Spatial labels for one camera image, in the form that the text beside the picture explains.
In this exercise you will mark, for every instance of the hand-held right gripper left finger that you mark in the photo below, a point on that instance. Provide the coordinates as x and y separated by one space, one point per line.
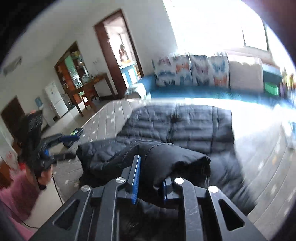
136 180

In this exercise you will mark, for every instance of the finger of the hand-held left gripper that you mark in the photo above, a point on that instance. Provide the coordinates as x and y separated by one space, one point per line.
64 156
69 138

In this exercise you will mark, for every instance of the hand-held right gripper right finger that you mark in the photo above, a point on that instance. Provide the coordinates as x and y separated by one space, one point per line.
185 208

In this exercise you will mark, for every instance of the black puffer jacket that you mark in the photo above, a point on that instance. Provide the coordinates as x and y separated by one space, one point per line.
185 129

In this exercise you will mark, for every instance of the person's left forearm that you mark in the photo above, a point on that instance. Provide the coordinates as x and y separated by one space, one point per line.
18 199

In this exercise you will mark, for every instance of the black case with green label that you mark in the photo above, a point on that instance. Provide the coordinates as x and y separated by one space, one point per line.
77 132

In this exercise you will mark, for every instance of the brown wooden door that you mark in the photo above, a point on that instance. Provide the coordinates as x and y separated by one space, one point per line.
11 115

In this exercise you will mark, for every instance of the water dispenser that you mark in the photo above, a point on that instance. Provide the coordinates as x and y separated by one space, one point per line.
38 102

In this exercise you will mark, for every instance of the white fridge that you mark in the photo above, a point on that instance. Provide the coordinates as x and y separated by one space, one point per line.
55 97

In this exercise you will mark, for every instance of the red stool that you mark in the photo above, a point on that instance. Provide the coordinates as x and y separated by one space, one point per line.
86 100

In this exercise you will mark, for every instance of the wooden table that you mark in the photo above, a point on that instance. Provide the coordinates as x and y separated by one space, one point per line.
99 78

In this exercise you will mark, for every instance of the wooden display cabinet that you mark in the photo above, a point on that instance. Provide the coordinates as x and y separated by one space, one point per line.
74 69

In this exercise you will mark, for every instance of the grey patterned cushion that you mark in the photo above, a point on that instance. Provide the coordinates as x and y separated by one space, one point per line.
136 90

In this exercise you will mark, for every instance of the blue cabinet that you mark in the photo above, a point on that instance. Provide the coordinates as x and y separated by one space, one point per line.
129 73

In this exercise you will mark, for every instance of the blue sofa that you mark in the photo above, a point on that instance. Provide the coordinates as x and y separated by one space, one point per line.
148 83

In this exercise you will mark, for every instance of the butterfly print pillow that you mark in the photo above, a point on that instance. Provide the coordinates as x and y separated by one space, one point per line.
171 71
208 71

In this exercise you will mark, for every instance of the white pillow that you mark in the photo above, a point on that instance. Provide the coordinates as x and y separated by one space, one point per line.
245 74

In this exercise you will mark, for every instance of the green bowl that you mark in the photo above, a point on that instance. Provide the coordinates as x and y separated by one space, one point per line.
271 88

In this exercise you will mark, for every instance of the window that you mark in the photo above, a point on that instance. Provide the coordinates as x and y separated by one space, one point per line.
208 23

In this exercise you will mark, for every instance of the white wall air conditioner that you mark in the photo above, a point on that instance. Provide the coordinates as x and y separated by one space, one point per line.
12 66

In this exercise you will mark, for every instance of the brown wooden door frame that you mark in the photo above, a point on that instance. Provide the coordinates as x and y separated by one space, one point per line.
106 53

